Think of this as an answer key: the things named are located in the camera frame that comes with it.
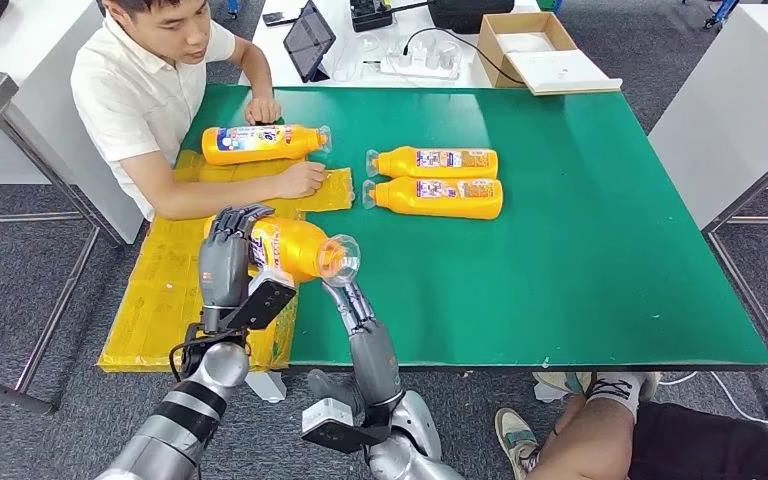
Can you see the black phone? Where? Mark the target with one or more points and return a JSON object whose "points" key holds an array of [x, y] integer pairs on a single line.
{"points": [[280, 16]]}

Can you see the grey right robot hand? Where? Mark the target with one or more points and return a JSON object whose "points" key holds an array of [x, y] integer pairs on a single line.
{"points": [[374, 364]]}

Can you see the white power strip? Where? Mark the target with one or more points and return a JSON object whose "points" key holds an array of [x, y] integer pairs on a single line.
{"points": [[417, 67]]}

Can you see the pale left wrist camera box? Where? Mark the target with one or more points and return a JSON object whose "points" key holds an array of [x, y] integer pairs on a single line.
{"points": [[261, 298]]}

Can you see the person's left hand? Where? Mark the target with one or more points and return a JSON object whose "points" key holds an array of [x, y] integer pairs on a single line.
{"points": [[263, 111]]}

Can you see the white plastic piece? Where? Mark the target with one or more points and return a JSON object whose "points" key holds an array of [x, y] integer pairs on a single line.
{"points": [[266, 387]]}

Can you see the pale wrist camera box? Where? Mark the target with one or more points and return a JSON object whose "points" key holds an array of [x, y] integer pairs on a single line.
{"points": [[334, 424], [261, 298]]}

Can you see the white flat box lid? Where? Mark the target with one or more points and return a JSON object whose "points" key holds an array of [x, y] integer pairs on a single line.
{"points": [[561, 73]]}

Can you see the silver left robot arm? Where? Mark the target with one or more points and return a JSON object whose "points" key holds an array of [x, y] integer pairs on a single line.
{"points": [[165, 430]]}

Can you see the white table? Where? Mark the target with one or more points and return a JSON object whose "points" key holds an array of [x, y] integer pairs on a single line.
{"points": [[735, 112], [26, 53], [265, 40]]}

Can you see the black charger device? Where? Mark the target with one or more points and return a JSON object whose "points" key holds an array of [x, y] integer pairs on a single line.
{"points": [[369, 14]]}

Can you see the brown cardboard box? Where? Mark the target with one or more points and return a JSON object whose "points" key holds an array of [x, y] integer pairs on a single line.
{"points": [[488, 53]]}

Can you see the seated person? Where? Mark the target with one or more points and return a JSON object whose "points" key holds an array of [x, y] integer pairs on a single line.
{"points": [[132, 99]]}

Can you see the black bag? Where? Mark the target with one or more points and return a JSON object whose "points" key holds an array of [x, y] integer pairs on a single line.
{"points": [[470, 13]]}

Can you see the clear plastic packaging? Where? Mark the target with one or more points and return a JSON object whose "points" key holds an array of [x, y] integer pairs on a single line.
{"points": [[357, 56]]}

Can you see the person's right hand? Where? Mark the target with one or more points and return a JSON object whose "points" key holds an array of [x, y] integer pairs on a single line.
{"points": [[299, 180]]}

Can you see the orange detergent bottle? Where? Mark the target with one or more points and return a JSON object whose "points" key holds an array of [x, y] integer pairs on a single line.
{"points": [[258, 151], [437, 171], [298, 248], [437, 205]]}

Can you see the white foam insert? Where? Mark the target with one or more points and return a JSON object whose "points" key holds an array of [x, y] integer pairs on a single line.
{"points": [[525, 42]]}

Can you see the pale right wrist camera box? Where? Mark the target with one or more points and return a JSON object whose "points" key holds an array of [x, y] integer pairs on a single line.
{"points": [[334, 424]]}

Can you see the black tablet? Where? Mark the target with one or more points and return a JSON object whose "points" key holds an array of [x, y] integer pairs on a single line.
{"points": [[308, 40]]}

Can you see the person with white sock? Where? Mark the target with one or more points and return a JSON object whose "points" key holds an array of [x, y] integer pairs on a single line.
{"points": [[596, 444]]}

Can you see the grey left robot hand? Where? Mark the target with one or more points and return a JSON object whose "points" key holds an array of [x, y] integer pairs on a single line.
{"points": [[222, 265]]}

